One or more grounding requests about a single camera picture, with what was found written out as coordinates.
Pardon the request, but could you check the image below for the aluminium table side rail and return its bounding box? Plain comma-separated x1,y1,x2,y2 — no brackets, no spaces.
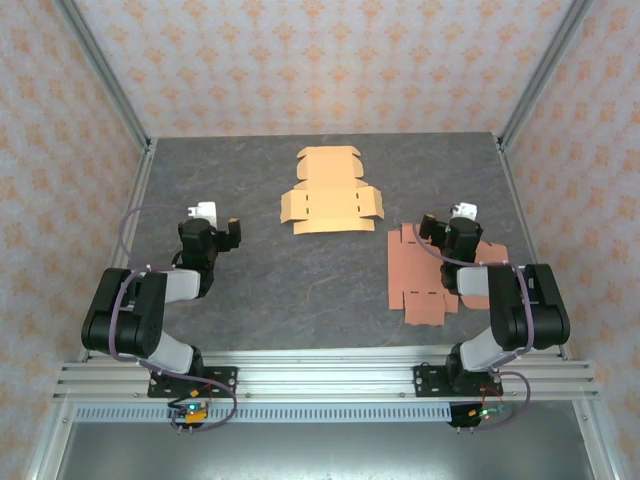
77,139,159,361
494,134,571,361

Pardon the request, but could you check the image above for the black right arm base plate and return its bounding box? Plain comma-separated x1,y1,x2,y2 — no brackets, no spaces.
413,364,504,399

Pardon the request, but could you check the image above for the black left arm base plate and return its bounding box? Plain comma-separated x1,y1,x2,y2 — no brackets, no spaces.
147,366,239,399

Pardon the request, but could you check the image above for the grey metal panel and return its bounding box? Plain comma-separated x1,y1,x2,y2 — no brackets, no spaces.
49,422,599,480

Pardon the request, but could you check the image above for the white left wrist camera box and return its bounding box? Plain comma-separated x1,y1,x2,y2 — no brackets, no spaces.
187,201,219,227

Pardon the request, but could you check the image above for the aluminium frame leg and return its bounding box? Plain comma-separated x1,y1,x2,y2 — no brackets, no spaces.
572,399,621,480
24,399,76,480

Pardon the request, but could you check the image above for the yellow paper box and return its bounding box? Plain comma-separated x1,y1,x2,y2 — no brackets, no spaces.
279,144,386,235

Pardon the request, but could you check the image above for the aluminium mounting rail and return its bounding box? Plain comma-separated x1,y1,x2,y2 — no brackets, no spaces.
52,349,601,401

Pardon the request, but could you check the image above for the reddish brown cardboard box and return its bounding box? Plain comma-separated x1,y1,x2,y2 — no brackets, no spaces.
387,222,511,329

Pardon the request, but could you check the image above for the grey slotted cable duct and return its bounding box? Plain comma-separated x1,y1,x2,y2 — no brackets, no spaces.
73,404,454,424

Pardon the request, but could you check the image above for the aluminium frame post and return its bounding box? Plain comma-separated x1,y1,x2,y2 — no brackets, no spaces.
497,0,596,149
52,0,154,151

